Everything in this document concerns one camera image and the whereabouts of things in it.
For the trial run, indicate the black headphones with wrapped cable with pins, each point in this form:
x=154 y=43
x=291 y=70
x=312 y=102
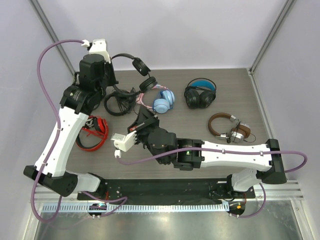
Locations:
x=117 y=104

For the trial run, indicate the pink blue cat-ear headphones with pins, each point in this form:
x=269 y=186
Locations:
x=163 y=102

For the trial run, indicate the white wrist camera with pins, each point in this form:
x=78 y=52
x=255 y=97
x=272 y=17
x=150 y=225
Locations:
x=123 y=143
x=97 y=46

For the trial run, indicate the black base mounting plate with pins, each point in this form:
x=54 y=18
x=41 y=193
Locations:
x=167 y=192

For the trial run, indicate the aluminium rail front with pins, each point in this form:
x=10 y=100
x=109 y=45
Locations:
x=288 y=191

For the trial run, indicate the black wired on-ear headphones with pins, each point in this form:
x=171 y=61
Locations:
x=143 y=70

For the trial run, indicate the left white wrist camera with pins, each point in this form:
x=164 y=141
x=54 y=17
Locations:
x=97 y=46

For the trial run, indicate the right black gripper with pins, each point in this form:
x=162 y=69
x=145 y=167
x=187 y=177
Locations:
x=143 y=125

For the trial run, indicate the brown leather headphones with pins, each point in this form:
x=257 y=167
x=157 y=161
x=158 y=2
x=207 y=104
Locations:
x=241 y=132

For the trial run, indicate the slotted cable duct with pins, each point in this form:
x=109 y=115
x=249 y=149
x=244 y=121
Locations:
x=91 y=207

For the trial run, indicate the black blue over-ear headphones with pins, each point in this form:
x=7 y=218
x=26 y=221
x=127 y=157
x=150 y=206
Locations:
x=200 y=93

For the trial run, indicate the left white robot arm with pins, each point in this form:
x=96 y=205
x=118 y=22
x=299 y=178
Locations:
x=76 y=105

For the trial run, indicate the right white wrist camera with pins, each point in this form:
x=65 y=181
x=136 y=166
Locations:
x=123 y=143

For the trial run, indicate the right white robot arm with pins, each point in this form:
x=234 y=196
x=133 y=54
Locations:
x=259 y=163

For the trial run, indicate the red headphones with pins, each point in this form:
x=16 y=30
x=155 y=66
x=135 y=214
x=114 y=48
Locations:
x=96 y=126

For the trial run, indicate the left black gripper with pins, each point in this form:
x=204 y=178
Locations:
x=113 y=80

